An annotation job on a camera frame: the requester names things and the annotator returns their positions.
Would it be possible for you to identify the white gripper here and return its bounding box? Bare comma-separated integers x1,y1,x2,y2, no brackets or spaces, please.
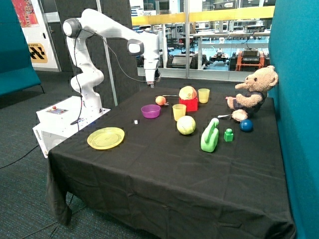
144,59,161,88

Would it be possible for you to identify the purple plastic bowl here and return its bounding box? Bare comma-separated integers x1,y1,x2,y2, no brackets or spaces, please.
141,104,161,119

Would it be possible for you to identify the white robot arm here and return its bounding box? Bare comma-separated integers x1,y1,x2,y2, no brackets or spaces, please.
63,9,160,114

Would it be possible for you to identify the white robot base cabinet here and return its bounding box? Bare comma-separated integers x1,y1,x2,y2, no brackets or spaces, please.
33,96,110,158

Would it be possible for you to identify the peach toy fruit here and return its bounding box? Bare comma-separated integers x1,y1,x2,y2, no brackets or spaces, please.
155,96,166,106

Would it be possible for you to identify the yellow red soft ball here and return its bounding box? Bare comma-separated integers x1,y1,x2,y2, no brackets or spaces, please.
179,86,197,100

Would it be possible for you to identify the yellow cup near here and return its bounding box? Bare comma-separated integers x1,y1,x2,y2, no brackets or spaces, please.
172,104,186,121

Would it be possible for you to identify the yellow cup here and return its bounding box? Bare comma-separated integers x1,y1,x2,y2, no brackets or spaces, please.
172,104,186,121
198,88,210,104

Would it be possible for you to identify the red box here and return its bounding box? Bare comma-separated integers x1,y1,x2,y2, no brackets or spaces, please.
179,98,198,112

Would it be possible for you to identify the yellow softball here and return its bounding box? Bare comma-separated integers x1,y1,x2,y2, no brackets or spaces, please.
176,116,196,135

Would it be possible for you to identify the yellow cup far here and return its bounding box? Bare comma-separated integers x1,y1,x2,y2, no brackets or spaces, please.
198,88,210,104

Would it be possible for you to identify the yellow plastic plate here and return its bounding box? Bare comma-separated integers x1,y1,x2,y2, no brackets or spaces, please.
87,127,125,150

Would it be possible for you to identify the green toy watering can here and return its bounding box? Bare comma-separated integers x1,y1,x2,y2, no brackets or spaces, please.
200,118,219,153

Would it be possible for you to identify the black tablecloth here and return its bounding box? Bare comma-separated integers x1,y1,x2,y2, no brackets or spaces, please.
46,87,297,239

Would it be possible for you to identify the green toy block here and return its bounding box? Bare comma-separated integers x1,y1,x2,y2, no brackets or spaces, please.
224,128,234,142

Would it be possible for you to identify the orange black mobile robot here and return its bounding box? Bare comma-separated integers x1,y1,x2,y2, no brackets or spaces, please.
235,48,265,72

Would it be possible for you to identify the blue ball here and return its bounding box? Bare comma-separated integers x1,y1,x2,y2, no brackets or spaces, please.
239,119,253,132

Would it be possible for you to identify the brown teddy bear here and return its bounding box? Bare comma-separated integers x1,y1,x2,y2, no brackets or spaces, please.
226,65,279,122

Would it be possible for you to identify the yellow black sign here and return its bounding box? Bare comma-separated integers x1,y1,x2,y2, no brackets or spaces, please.
28,43,48,64

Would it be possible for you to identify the teal sofa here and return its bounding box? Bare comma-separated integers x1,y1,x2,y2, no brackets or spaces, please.
0,0,41,96

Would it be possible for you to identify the red poster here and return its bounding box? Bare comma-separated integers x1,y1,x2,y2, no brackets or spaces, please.
12,0,39,28

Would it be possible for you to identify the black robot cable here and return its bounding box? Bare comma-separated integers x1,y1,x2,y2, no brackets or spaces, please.
70,28,150,125

